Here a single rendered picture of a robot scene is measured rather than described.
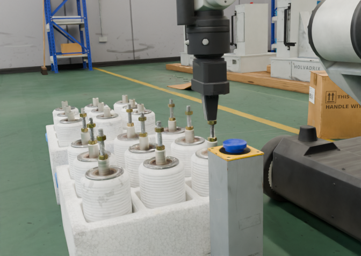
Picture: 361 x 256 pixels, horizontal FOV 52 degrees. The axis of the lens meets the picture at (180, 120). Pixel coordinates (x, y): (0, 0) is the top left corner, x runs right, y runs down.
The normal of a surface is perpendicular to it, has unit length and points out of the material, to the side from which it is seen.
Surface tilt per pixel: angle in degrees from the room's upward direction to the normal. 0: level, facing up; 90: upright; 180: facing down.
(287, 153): 45
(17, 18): 90
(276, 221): 0
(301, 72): 90
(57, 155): 90
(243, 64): 90
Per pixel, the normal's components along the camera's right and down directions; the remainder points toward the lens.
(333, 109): -0.09, 0.22
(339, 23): -0.91, 0.04
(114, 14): 0.40, 0.18
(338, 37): -0.87, 0.38
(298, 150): -0.68, -0.60
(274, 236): -0.04, -0.97
